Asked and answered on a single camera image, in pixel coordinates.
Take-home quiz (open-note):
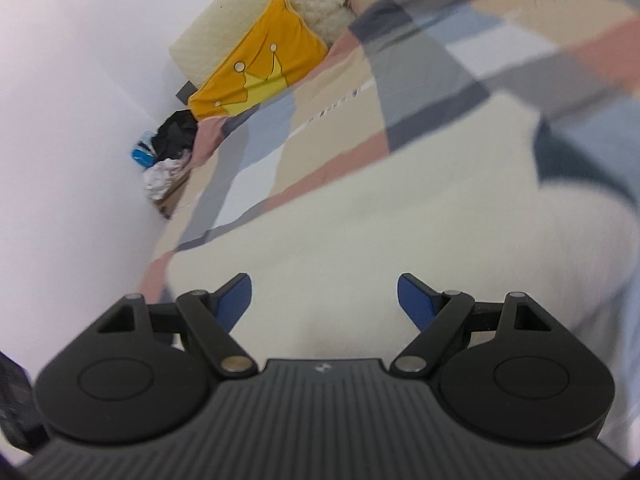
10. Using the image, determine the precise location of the fluffy cream pillow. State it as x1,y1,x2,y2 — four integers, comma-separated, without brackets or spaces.
318,1,363,46

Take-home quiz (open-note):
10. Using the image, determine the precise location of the yellow crown pillow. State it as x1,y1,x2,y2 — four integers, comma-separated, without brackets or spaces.
187,0,331,122

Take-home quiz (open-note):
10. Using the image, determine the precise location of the cardboard box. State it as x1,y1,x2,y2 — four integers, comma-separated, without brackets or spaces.
150,167,195,221

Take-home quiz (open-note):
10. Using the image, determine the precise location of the cream quilted headboard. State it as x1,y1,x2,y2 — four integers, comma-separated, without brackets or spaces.
167,0,453,92

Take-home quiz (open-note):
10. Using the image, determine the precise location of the plaid pastel blanket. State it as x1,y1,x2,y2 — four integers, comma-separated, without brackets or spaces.
141,0,640,311

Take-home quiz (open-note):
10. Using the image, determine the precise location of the blue packet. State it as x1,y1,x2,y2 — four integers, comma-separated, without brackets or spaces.
130,129,157,170

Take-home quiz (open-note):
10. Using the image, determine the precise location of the white crumpled cloth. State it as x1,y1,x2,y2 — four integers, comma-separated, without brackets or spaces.
142,156,195,202

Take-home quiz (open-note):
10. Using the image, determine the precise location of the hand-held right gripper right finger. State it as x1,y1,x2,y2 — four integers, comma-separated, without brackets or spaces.
390,272,557,379

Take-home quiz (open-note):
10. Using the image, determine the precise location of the cream striped knit sweater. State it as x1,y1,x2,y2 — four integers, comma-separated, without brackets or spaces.
164,122,640,463

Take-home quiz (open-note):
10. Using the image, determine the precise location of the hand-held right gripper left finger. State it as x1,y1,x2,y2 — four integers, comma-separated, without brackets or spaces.
95,272,259,379

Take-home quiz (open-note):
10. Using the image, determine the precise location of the grey wall socket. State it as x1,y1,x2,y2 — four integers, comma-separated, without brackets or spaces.
175,79,200,107

